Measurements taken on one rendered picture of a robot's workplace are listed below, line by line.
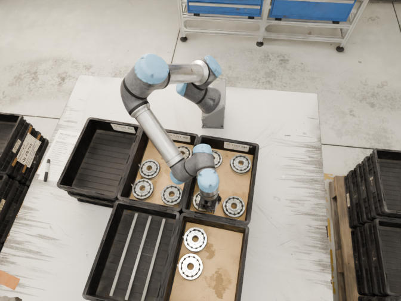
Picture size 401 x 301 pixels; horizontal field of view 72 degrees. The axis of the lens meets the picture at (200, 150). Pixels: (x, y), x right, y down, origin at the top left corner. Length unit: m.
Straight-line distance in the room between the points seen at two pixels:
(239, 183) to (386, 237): 1.03
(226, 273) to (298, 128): 0.93
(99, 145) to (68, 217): 0.40
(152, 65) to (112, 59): 2.17
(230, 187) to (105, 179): 0.63
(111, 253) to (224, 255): 0.50
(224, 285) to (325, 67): 2.44
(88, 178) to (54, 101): 1.67
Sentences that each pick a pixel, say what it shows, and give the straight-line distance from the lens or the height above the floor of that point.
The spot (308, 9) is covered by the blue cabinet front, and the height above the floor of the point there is 0.43.
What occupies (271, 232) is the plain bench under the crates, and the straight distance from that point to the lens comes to 1.46.
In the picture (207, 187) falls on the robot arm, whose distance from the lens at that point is 0.97.
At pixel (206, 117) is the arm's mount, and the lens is 1.56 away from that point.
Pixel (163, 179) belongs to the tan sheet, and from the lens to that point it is 1.39.
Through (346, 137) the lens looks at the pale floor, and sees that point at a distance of 2.71.
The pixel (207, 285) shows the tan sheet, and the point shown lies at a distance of 1.28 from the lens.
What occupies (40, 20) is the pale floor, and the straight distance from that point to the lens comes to 4.09.
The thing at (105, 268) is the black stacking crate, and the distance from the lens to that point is 1.36.
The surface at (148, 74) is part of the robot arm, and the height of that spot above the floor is 1.37.
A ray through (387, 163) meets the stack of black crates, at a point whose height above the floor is 0.49.
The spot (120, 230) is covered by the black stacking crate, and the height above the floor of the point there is 0.83.
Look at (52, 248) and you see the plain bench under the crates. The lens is 1.62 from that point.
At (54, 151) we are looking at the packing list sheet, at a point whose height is 0.70.
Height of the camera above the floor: 2.11
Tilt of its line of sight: 62 degrees down
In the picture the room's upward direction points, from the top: 4 degrees counter-clockwise
